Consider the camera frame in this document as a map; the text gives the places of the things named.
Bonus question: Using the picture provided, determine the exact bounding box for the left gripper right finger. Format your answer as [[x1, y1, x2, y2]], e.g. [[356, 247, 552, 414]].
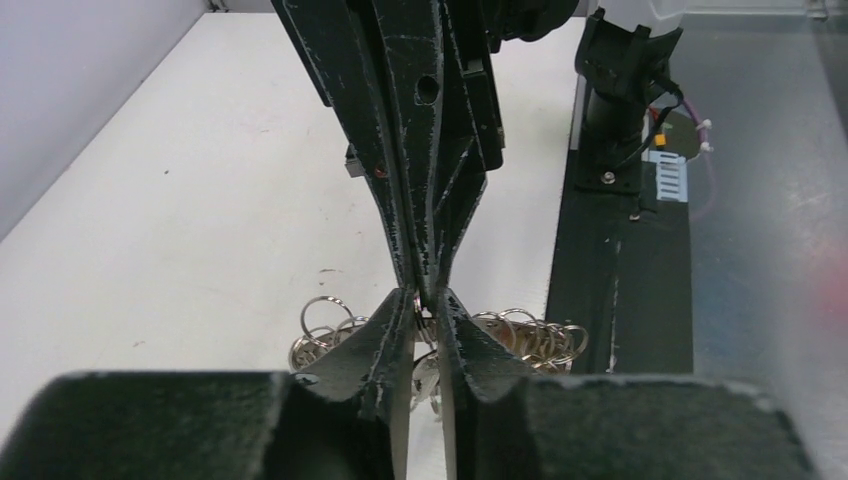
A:
[[437, 290, 819, 479]]

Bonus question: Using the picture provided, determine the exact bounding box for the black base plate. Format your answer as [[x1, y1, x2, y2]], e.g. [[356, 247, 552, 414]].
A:
[[545, 150, 694, 375]]

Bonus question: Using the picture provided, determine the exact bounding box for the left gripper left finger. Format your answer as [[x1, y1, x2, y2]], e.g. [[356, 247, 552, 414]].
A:
[[1, 289, 414, 479]]

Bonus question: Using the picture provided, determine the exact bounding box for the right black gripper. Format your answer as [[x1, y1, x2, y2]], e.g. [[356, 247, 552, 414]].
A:
[[272, 0, 579, 312]]

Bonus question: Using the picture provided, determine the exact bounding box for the metal disc with keyrings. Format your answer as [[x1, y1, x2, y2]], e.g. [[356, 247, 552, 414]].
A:
[[287, 294, 591, 419]]

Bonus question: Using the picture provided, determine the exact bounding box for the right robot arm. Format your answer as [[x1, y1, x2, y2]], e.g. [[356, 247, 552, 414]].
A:
[[273, 1, 687, 309]]

